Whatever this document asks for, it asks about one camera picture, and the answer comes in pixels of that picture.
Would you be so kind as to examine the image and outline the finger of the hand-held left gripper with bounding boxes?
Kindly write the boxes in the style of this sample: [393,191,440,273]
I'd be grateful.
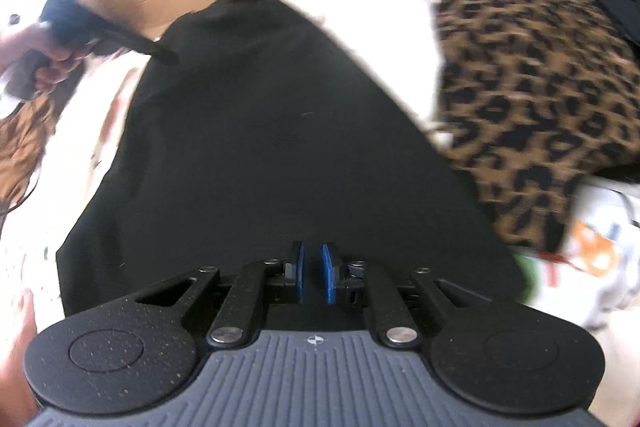
[85,19,181,68]

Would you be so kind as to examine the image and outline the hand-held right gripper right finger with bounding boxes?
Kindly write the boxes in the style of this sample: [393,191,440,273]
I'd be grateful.
[321,242,494,350]

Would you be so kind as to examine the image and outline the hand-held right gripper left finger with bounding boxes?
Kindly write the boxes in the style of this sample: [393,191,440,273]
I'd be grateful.
[132,241,306,350]

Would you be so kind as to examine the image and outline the black pants with patterned stripe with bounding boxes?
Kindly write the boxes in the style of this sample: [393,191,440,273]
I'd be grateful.
[55,0,527,324]

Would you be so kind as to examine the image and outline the person's left hand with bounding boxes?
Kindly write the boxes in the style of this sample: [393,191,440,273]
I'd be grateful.
[0,23,96,101]

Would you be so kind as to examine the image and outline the cream bear print blanket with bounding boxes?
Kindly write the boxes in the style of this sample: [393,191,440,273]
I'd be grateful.
[0,0,640,344]

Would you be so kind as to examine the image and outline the leopard print cloth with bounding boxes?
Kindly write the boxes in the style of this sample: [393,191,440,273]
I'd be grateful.
[429,0,640,254]

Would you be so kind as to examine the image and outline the person's bare leg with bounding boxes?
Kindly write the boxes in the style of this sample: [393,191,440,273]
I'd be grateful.
[0,288,39,416]

